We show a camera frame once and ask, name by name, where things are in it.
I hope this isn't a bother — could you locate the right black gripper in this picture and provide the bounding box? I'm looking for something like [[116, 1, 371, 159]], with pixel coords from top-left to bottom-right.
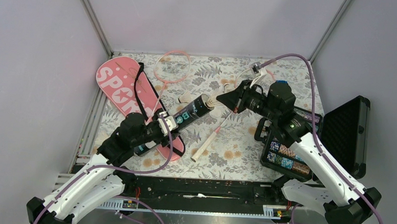
[[215, 77, 281, 122]]

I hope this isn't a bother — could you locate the white tube lid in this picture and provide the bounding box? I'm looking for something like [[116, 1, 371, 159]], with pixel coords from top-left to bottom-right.
[[209, 108, 223, 119]]

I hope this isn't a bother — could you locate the black shuttlecock tube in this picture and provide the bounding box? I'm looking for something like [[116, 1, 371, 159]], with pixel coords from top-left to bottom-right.
[[134, 94, 214, 156]]

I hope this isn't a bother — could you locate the white shuttlecock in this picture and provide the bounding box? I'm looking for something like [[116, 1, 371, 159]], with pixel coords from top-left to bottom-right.
[[205, 96, 221, 109], [178, 91, 193, 104]]

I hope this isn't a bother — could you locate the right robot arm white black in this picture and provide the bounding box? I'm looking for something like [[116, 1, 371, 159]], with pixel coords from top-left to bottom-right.
[[216, 80, 384, 224]]

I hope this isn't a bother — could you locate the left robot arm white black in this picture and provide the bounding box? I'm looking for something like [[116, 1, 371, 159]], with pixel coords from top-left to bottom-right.
[[26, 111, 178, 224]]

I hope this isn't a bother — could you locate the right pink badminton racket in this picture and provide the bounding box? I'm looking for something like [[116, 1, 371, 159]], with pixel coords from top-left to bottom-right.
[[191, 68, 275, 162]]

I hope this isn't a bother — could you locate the pink badminton racket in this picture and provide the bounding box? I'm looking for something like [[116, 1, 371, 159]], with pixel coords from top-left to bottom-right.
[[145, 50, 192, 123], [191, 68, 275, 162]]

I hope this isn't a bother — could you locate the left pink badminton racket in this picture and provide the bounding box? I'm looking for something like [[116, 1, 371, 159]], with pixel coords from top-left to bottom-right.
[[145, 50, 192, 123]]

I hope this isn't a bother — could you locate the blue toy car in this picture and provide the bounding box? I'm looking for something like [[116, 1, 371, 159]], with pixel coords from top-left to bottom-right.
[[275, 80, 288, 85]]

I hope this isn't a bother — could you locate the pink racket bag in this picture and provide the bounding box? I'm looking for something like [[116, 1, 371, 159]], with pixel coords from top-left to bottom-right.
[[91, 54, 191, 162]]

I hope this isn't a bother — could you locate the black poker chip case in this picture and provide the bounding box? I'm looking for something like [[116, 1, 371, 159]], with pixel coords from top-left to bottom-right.
[[254, 96, 371, 182]]

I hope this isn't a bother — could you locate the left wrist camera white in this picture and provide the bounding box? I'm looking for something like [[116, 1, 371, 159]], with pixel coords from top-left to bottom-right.
[[157, 111, 178, 136]]

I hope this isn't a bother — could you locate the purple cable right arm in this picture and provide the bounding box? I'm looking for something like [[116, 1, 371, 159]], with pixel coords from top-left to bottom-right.
[[246, 51, 393, 224]]

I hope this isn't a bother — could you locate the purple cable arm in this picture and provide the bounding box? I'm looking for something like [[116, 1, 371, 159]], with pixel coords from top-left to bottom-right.
[[246, 51, 393, 224], [31, 109, 176, 224]]

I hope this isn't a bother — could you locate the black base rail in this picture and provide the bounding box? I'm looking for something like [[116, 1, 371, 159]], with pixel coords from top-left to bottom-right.
[[119, 176, 296, 214]]

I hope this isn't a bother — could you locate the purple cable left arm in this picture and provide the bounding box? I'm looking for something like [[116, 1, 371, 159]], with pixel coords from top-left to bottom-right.
[[31, 109, 176, 224]]

